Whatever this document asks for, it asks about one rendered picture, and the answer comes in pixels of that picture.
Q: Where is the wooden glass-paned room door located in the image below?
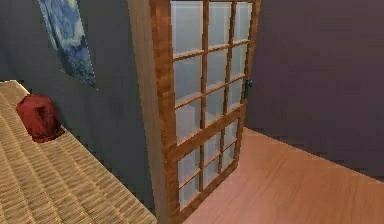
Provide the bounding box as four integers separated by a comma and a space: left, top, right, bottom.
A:
127, 0, 262, 224

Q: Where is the dark red rounded object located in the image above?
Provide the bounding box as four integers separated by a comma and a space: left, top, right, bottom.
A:
16, 93, 66, 144

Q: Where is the black door handle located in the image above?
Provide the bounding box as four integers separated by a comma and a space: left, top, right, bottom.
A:
243, 78, 253, 100

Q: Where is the blue swirl wall painting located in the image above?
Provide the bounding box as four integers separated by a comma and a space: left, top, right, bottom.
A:
37, 0, 98, 90

